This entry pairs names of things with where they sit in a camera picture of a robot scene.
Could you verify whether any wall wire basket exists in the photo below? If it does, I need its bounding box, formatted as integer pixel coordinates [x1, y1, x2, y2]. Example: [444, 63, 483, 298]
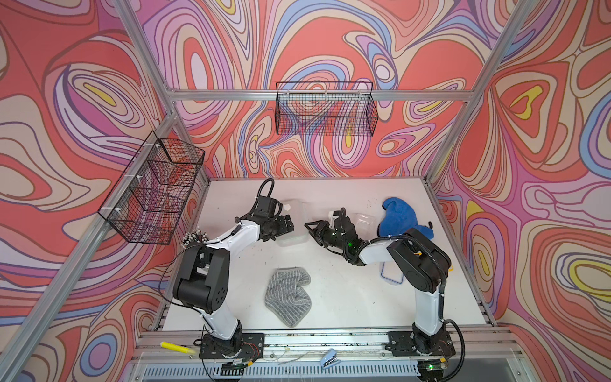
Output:
[98, 132, 205, 245]
[275, 80, 379, 137]

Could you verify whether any cup of pens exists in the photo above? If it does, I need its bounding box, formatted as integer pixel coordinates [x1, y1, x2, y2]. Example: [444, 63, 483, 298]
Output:
[182, 229, 208, 249]

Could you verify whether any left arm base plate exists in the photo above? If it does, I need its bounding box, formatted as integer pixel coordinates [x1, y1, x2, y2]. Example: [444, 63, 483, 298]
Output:
[193, 332, 265, 361]

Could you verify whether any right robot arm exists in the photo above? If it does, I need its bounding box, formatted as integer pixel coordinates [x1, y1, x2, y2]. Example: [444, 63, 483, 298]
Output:
[305, 208, 452, 339]

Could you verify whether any large clear lunch box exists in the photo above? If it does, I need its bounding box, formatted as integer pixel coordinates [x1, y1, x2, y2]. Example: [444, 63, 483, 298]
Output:
[276, 199, 310, 248]

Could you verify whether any back wall wire basket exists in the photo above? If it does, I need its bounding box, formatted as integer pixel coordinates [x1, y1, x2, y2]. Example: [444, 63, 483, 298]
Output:
[275, 80, 379, 137]

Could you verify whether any yellow highlighter marker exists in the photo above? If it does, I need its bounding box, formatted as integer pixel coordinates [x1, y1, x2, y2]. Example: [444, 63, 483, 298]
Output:
[160, 342, 197, 355]

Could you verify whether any small blue-rimmed lunch box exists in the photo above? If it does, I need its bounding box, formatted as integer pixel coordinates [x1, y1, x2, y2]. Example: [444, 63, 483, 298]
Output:
[380, 262, 405, 285]

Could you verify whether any small clear box base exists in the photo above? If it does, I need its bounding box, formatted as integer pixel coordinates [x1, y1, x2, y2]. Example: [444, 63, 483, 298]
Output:
[353, 213, 378, 240]

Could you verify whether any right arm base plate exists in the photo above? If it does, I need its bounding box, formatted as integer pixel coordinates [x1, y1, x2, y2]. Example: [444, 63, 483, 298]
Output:
[385, 328, 456, 358]

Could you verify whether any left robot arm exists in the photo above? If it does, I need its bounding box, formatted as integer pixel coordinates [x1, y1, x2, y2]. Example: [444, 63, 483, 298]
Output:
[172, 196, 294, 342]

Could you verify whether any left wall wire basket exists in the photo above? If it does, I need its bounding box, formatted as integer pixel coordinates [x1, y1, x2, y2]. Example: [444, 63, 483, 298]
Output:
[98, 132, 205, 245]

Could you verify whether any blue microfiber cloth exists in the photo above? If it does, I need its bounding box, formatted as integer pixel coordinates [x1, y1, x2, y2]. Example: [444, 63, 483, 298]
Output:
[377, 197, 434, 240]

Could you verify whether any grey striped cloth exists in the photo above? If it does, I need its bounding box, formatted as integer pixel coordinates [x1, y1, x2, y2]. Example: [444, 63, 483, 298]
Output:
[264, 267, 312, 328]

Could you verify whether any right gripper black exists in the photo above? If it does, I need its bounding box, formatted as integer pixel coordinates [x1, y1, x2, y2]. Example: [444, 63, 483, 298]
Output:
[304, 220, 347, 251]

